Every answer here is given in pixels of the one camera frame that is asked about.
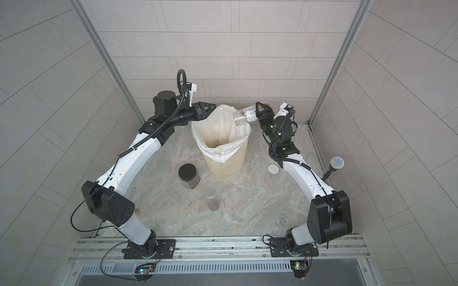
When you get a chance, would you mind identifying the right black corrugated cable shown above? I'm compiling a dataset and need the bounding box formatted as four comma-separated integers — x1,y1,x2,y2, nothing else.
267,108,312,170

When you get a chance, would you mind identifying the white lid rose tea jar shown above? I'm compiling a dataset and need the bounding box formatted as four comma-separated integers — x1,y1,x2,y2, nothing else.
233,108,258,126

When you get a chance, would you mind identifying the left black corrugated cable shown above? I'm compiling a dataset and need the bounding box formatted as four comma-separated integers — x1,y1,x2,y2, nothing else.
117,68,189,158

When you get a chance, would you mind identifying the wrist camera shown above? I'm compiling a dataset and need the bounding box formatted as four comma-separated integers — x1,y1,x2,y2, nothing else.
274,102,294,119
186,82,197,106

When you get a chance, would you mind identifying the white jar lid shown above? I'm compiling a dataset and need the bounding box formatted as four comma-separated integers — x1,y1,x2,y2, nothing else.
267,164,280,175

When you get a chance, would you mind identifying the black lid glass jar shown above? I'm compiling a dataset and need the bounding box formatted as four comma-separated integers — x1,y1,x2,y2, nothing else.
178,163,200,189

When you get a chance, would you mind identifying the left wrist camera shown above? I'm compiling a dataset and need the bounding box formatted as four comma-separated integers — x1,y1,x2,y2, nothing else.
186,82,197,106

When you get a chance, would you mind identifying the aluminium mounting rail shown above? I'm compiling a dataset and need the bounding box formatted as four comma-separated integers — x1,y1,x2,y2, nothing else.
65,235,370,263

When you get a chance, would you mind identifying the right circuit board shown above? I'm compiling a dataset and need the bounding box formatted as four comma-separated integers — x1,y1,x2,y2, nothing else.
290,260,310,279

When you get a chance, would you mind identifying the small frosted lid jar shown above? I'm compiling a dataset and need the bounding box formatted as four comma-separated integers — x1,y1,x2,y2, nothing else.
204,185,220,212

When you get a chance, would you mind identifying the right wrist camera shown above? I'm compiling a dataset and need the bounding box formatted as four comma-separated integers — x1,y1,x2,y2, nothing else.
274,102,294,119

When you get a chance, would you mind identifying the black corrugated cable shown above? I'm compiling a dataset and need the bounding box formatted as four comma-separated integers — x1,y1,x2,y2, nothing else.
267,108,312,170
117,68,189,158

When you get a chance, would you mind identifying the left circuit board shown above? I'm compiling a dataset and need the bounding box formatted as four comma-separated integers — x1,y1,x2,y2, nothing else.
134,263,155,275

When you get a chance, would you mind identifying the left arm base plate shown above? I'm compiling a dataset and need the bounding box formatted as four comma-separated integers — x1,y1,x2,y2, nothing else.
122,239,177,259

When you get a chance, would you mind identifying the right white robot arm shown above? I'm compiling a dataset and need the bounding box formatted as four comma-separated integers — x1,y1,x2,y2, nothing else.
255,102,353,249

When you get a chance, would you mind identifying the circuit board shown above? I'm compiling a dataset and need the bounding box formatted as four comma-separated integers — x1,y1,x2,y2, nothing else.
134,263,155,275
290,260,310,279

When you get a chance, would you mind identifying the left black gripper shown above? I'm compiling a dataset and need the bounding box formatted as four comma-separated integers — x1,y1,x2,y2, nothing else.
166,104,215,129

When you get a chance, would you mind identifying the white trash bag liner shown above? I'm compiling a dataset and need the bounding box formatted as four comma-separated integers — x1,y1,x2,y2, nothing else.
192,104,251,163

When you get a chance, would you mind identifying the round knob on stalk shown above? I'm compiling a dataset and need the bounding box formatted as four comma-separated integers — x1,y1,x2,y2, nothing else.
322,156,345,181

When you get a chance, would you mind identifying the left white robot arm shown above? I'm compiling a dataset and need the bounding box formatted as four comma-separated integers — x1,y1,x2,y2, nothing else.
82,91,217,247

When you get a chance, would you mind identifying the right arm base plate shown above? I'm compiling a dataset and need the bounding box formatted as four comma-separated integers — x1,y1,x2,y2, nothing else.
267,237,319,257

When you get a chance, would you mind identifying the beige ribbed trash bin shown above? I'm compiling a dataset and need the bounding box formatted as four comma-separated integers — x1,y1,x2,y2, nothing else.
201,139,248,179

